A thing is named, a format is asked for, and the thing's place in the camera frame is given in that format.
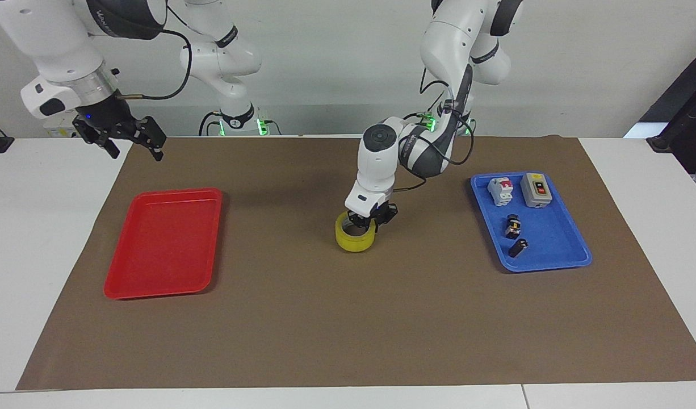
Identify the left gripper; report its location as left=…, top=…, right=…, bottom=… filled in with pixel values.
left=347, top=200, right=398, bottom=233

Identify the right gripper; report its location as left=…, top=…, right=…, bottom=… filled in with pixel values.
left=72, top=94, right=167, bottom=162

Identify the yellow tape roll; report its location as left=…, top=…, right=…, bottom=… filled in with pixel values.
left=335, top=211, right=379, bottom=253

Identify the red plastic tray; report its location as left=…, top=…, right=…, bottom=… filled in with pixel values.
left=103, top=187, right=224, bottom=301

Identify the white circuit breaker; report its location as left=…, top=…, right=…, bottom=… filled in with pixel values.
left=488, top=176, right=515, bottom=207

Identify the blue plastic tray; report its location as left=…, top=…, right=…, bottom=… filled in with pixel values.
left=470, top=172, right=593, bottom=273

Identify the black cable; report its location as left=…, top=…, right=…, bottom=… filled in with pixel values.
left=390, top=67, right=477, bottom=194
left=116, top=28, right=193, bottom=102
left=198, top=110, right=224, bottom=137

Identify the grey switch box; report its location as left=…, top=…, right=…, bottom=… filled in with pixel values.
left=520, top=173, right=554, bottom=209

